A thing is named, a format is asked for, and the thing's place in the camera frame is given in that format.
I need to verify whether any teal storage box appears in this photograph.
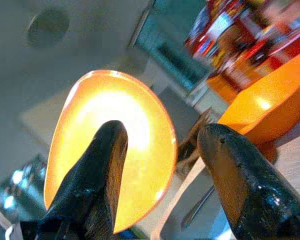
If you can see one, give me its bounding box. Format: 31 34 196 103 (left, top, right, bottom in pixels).
134 37 209 91

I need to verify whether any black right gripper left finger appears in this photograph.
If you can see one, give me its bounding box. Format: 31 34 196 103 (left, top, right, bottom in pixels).
38 119 129 240

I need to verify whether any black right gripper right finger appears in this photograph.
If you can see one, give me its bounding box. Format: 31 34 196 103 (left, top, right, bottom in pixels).
196 123 300 240

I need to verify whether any metal spoon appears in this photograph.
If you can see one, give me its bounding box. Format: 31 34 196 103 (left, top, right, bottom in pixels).
180 184 216 231

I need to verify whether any orange plastic plate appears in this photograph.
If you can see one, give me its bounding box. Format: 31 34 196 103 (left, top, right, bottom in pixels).
43 69 179 235

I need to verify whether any large orange plastic bowl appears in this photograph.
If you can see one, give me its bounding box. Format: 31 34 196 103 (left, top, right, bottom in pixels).
218 49 300 147

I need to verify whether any colourful snack package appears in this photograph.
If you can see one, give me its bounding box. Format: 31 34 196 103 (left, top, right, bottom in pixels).
184 0 300 85

